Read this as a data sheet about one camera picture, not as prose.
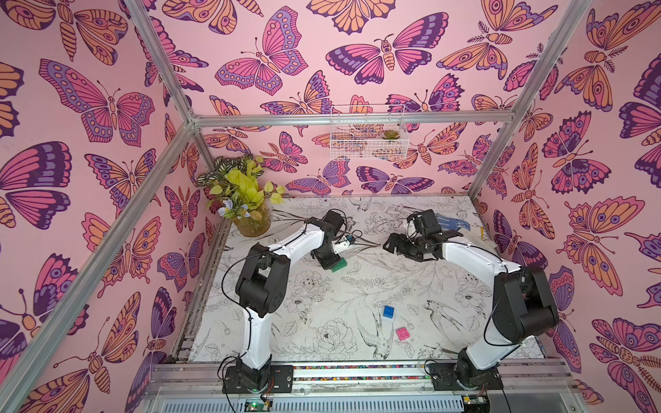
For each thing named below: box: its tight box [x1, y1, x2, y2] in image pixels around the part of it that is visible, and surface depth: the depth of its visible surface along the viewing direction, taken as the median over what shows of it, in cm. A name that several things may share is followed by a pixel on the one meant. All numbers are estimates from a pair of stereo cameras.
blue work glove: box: [436, 213, 471, 232], surface depth 112 cm
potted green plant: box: [197, 155, 286, 238], surface depth 99 cm
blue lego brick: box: [382, 305, 396, 320], surface depth 87 cm
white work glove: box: [457, 230, 497, 251], surface depth 105 cm
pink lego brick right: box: [395, 326, 411, 342], surface depth 83 cm
